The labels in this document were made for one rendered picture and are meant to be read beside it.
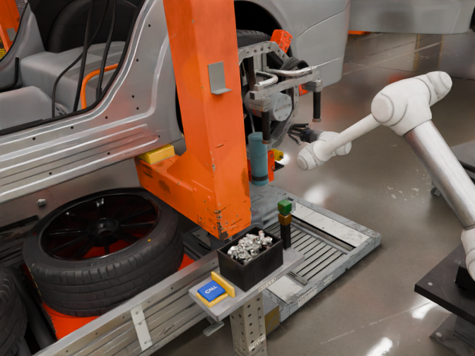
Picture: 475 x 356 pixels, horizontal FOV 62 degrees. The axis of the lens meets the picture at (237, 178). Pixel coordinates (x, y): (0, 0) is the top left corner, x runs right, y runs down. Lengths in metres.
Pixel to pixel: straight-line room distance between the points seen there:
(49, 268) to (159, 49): 0.99
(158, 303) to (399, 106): 1.12
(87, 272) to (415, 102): 1.30
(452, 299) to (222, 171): 0.97
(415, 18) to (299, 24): 2.02
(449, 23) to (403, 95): 2.84
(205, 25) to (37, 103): 1.39
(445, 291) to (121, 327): 1.21
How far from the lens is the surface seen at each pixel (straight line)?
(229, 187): 1.44
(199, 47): 1.24
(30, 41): 3.38
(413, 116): 1.44
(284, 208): 1.45
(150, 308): 1.59
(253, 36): 2.00
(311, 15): 2.38
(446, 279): 1.78
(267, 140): 1.73
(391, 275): 2.19
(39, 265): 1.71
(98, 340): 1.56
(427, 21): 4.19
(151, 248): 1.61
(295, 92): 2.14
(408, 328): 1.97
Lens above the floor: 1.43
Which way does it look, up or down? 28 degrees down
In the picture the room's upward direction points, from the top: 6 degrees counter-clockwise
